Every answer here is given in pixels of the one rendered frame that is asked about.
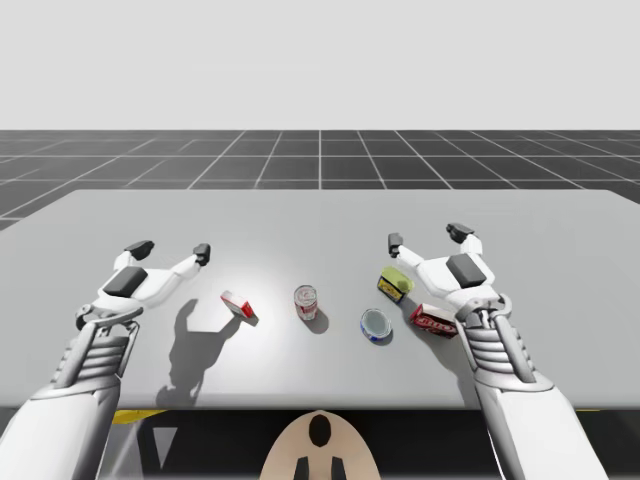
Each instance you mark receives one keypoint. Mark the red and white can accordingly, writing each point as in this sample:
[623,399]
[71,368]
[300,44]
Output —
[305,304]

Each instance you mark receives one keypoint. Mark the blue flat can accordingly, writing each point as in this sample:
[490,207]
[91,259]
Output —
[375,325]

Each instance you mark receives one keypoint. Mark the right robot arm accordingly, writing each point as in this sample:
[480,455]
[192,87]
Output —
[530,430]

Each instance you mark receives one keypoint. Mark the red and white carton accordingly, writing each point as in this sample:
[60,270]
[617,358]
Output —
[237,303]

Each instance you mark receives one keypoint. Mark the tan robot part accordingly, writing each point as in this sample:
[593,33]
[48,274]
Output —
[290,450]

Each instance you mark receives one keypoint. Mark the green and blue rectangular can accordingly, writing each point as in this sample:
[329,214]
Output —
[395,282]

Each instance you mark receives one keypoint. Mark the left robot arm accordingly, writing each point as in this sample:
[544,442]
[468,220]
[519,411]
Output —
[60,425]

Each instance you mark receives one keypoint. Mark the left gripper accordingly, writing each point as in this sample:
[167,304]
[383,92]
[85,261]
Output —
[145,287]

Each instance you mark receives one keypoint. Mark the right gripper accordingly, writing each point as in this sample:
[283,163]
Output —
[440,280]

